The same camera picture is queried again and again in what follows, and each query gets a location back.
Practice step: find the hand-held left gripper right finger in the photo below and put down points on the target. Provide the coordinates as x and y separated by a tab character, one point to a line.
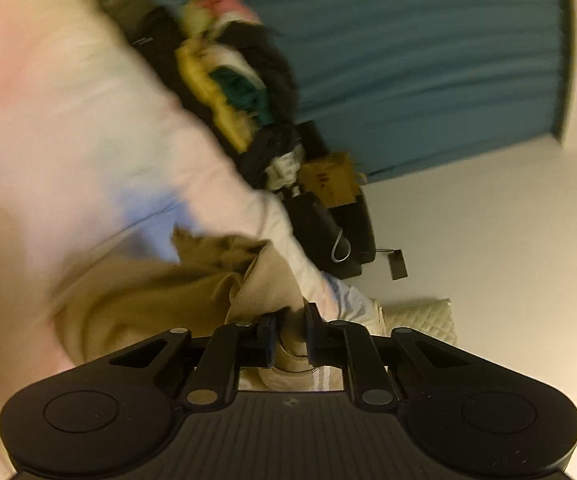
313	340

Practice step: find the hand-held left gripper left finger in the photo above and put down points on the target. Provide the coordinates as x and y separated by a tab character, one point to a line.
268	340

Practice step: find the tan printed t-shirt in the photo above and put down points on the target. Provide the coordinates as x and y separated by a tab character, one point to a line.
158	290

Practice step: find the pile of mixed clothes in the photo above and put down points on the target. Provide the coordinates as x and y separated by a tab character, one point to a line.
238	90

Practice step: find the white pillow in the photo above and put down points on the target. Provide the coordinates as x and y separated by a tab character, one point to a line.
358	305

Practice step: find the black armchair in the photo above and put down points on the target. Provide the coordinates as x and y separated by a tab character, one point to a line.
318	230

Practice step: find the brown paper bag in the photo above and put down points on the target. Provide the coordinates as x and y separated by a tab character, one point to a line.
331	180

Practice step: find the pastel tie-dye bed blanket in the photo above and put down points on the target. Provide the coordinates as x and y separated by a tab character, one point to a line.
68	135

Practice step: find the wide blue curtain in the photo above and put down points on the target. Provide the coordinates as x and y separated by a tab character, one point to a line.
418	60

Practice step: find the black bag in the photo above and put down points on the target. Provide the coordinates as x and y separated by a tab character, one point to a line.
158	45

